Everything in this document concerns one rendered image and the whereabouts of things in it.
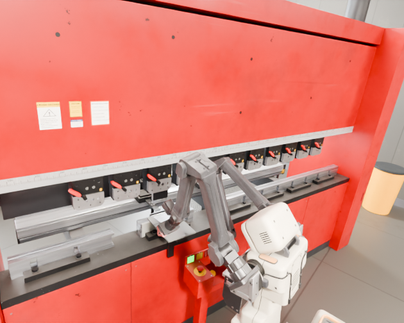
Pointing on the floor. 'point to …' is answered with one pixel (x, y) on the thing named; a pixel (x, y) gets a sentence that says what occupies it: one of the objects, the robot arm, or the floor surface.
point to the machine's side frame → (364, 129)
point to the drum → (383, 187)
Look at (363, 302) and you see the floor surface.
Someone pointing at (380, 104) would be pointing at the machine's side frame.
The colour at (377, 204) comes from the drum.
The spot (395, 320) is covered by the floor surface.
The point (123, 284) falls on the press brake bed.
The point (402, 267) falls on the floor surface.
